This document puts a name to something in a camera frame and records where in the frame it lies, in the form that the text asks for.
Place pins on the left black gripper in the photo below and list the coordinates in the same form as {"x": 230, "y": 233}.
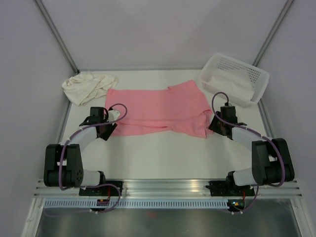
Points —
{"x": 111, "y": 128}

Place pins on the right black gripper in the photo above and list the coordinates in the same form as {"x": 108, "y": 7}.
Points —
{"x": 213, "y": 124}

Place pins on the pink t-shirt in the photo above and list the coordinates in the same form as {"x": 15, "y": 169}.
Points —
{"x": 181, "y": 108}

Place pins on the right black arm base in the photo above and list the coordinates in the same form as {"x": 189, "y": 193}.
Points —
{"x": 223, "y": 189}

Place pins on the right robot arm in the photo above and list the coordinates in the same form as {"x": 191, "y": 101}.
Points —
{"x": 271, "y": 162}

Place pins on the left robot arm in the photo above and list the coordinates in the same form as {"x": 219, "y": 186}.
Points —
{"x": 63, "y": 165}

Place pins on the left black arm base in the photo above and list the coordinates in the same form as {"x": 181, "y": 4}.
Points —
{"x": 103, "y": 191}

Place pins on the white cloth in basket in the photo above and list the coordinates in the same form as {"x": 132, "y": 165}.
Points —
{"x": 239, "y": 87}

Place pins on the white plastic basket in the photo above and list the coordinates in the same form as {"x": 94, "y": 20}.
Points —
{"x": 222, "y": 63}

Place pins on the cream white t-shirt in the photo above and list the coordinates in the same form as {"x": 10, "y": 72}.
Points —
{"x": 86, "y": 86}

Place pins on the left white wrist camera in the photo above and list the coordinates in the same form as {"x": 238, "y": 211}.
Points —
{"x": 113, "y": 115}

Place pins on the aluminium mounting rail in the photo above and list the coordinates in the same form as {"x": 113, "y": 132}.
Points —
{"x": 169, "y": 188}

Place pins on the white slotted cable duct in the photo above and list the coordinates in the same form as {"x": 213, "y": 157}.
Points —
{"x": 138, "y": 203}

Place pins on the right aluminium frame post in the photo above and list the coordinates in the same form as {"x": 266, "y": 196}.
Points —
{"x": 275, "y": 27}

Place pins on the aluminium frame post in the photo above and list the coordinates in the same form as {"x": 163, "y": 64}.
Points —
{"x": 53, "y": 29}
{"x": 275, "y": 27}

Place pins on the left aluminium frame post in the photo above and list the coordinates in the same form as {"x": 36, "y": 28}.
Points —
{"x": 53, "y": 29}

